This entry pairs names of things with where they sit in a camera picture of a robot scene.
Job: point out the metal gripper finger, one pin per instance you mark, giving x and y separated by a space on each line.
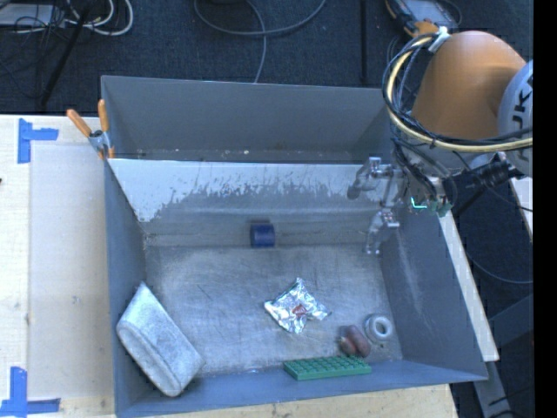
364 181
379 229

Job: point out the crumpled silver foil packet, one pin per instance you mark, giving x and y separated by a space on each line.
296 306

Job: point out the red-brown toy sausage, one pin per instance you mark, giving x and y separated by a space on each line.
354 341

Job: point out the small dark blue box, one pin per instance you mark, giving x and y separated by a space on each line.
262 234

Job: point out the grey metal bin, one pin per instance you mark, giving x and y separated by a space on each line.
243 277

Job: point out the dark green flat block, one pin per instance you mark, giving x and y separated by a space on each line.
326 367

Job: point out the black cylinder on white bracket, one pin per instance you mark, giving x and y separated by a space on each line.
494 171

